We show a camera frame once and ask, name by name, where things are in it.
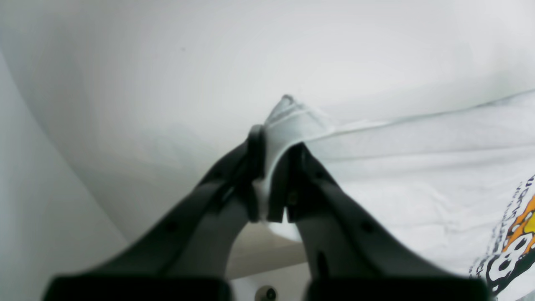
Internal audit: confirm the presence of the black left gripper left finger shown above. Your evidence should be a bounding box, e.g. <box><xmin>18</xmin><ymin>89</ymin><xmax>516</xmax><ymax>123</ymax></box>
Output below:
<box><xmin>43</xmin><ymin>125</ymin><xmax>265</xmax><ymax>301</ymax></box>

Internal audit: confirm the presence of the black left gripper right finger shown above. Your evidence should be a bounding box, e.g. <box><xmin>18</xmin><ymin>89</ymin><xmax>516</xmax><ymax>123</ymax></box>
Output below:
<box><xmin>267</xmin><ymin>143</ymin><xmax>491</xmax><ymax>301</ymax></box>

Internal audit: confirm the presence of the white printed t-shirt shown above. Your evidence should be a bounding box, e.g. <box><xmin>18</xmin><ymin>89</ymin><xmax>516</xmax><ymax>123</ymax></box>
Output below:
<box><xmin>264</xmin><ymin>91</ymin><xmax>535</xmax><ymax>301</ymax></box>

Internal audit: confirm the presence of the left table grommet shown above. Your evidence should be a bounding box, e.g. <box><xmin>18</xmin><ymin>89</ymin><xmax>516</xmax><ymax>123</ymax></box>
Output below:
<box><xmin>254</xmin><ymin>285</ymin><xmax>278</xmax><ymax>301</ymax></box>

